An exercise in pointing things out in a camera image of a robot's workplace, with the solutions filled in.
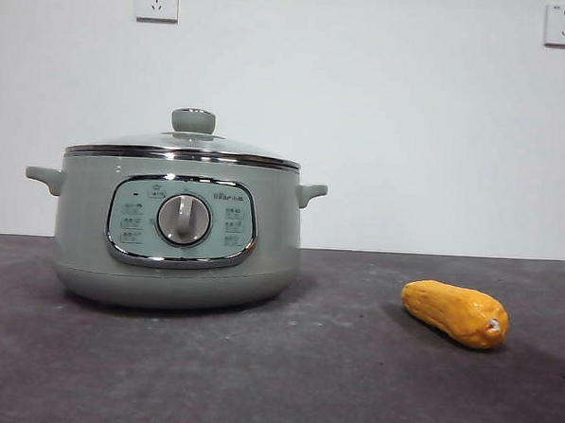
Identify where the sage green electric cooking pot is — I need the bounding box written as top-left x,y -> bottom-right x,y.
18,147 -> 330,318

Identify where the glass lid with green knob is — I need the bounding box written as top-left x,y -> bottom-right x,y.
63,99 -> 304,169

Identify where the yellow corn cob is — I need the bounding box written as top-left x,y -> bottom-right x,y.
397,276 -> 513,351

